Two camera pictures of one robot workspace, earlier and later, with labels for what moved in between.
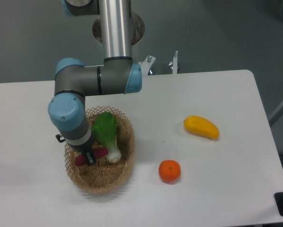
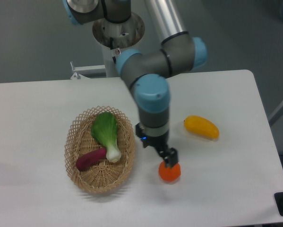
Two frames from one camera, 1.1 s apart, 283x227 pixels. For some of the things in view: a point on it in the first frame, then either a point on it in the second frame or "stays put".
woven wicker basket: [105, 176] stays put
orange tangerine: [169, 170] stays put
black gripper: [81, 149] -> [160, 142]
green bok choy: [104, 126] stays put
